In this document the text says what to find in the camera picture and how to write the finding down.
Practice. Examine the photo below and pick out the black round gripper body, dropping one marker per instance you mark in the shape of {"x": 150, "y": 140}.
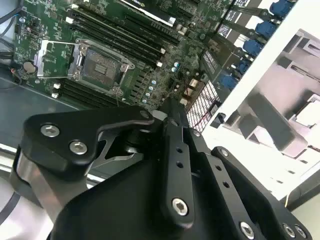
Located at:
{"x": 120, "y": 212}

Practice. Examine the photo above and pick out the metal socket cover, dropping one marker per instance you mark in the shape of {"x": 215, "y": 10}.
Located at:
{"x": 42, "y": 50}

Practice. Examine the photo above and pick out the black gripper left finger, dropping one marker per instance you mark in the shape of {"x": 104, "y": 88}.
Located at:
{"x": 62, "y": 135}

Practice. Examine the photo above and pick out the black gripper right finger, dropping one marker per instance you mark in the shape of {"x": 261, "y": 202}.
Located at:
{"x": 225, "y": 180}

